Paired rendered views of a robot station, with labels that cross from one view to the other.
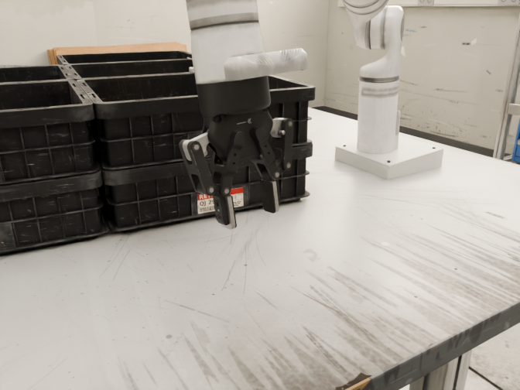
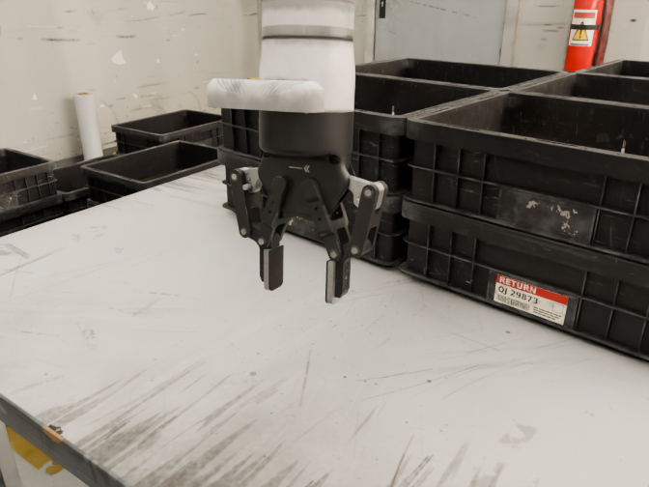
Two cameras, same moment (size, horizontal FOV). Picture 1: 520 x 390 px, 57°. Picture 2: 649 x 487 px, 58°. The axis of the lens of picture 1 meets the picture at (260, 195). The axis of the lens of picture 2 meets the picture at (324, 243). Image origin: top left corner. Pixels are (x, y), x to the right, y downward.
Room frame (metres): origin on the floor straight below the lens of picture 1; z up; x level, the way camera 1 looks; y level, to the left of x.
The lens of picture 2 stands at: (0.33, -0.40, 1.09)
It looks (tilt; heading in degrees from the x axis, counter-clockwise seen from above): 24 degrees down; 67
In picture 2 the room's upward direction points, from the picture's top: straight up
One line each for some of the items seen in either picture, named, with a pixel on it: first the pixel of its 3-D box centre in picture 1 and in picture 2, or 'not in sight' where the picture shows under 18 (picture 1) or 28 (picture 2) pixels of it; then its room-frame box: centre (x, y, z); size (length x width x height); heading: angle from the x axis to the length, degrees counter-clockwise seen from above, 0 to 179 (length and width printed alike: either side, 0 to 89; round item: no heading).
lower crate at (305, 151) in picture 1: (195, 165); (576, 244); (0.94, 0.13, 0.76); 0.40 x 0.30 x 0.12; 115
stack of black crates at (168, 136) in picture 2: not in sight; (180, 175); (0.70, 1.96, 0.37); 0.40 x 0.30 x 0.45; 32
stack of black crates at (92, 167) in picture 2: not in sight; (171, 225); (0.57, 1.41, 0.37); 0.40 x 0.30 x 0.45; 32
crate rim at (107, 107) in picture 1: (191, 89); (598, 131); (0.94, 0.13, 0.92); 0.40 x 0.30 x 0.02; 115
